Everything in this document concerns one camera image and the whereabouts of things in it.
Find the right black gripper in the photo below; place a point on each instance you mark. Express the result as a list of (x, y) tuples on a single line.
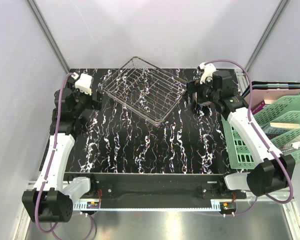
[(193, 86)]

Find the spiral notebook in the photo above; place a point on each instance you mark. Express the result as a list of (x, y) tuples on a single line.
[(291, 146)]

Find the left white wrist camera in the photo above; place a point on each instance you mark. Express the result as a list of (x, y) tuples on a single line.
[(84, 84)]

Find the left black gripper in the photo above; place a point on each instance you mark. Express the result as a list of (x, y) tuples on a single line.
[(92, 104)]

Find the blue booklet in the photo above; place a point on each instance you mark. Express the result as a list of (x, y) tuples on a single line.
[(272, 132)]

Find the wire dish rack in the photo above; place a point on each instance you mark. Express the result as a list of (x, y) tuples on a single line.
[(148, 91)]

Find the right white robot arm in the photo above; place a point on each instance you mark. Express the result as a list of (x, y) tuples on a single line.
[(273, 170)]

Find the purple book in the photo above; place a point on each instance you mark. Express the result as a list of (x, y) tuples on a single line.
[(263, 104)]

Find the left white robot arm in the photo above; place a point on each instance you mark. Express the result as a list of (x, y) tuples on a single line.
[(49, 201)]

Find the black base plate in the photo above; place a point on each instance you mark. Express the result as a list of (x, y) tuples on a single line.
[(114, 185)]

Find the pink folder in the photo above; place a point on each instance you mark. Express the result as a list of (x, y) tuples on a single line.
[(271, 94)]

